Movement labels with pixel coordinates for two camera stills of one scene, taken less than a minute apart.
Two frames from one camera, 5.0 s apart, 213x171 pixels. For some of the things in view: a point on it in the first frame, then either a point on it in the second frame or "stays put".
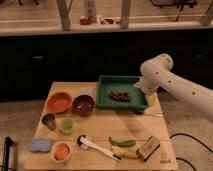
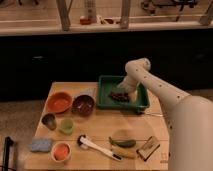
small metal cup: x=49 y=121 stays put
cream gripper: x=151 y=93 to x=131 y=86
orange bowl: x=59 y=102 stays put
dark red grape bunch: x=124 y=97 stays put
